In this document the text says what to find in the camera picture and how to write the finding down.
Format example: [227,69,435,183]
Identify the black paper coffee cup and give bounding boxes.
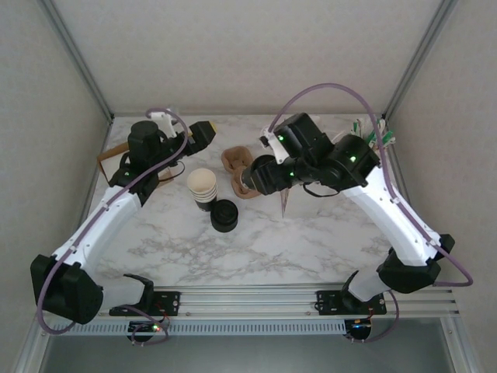
[239,166,259,194]

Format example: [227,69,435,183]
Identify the brown pulp cup carrier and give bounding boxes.
[221,145,266,201]

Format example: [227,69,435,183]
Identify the patterned paper gift bag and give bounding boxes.
[278,115,353,219]

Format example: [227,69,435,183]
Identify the paper coffee cups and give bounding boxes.
[186,167,217,213]

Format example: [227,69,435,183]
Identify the brown cardboard napkin box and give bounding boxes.
[96,141,174,187]

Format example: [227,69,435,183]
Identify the white paper napkin stack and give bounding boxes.
[101,159,125,182]

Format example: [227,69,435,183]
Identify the black cup lid stack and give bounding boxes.
[209,199,238,234]

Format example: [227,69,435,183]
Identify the small controller circuit board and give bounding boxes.
[345,318,374,332]
[127,320,164,335]

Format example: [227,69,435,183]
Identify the thin aluminium wall rail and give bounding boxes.
[110,111,386,118]

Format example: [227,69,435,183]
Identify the aluminium table side rail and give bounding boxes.
[57,116,114,289]
[382,115,436,287]

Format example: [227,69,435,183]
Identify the aluminium frame post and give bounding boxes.
[381,0,463,120]
[37,0,114,120]

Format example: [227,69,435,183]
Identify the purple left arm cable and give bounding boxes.
[35,107,191,347]

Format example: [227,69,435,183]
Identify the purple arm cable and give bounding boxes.
[35,107,191,347]
[266,82,474,345]

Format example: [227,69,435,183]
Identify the wide aluminium mounting rail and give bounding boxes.
[40,286,456,322]

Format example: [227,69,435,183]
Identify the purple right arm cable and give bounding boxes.
[266,82,474,345]

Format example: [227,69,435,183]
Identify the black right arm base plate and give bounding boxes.
[316,289,388,316]

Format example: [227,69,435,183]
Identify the white slotted cable duct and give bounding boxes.
[73,320,347,336]

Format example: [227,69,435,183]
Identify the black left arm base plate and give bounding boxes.
[153,290,182,316]

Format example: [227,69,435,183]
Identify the aluminium lower frame bar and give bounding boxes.
[15,325,51,373]
[442,315,481,373]

